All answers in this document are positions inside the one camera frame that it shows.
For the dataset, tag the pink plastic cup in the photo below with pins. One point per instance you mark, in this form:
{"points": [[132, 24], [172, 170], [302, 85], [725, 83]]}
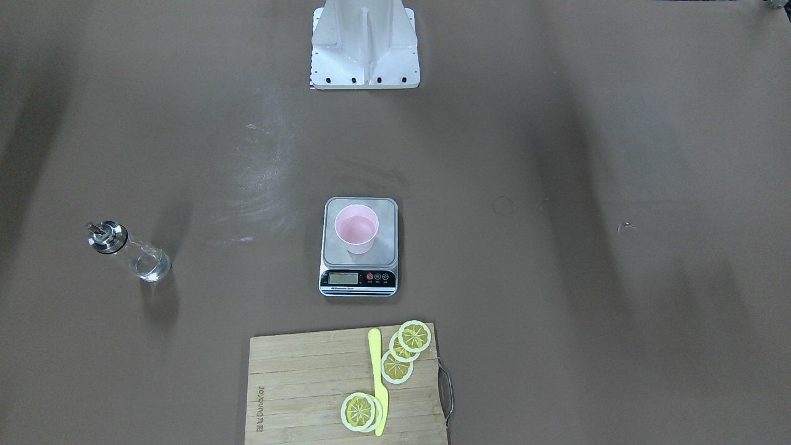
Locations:
{"points": [[357, 226]]}

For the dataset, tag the glass sauce bottle metal spout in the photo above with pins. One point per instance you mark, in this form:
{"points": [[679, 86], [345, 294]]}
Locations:
{"points": [[135, 254]]}

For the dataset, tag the digital kitchen scale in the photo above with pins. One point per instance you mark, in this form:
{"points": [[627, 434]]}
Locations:
{"points": [[372, 274]]}

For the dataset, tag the lemon slice top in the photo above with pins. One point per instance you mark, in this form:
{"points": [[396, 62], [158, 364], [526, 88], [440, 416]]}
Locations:
{"points": [[415, 336]]}

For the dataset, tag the yellow plastic knife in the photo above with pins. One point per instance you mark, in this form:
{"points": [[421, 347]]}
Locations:
{"points": [[380, 391]]}

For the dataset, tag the bamboo cutting board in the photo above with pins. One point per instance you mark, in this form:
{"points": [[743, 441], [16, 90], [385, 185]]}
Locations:
{"points": [[297, 383]]}

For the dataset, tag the lemon slice bottom pair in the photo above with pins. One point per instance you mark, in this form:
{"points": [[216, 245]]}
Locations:
{"points": [[361, 412]]}

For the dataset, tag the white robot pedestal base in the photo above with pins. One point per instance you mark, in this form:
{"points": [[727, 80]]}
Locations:
{"points": [[364, 45]]}

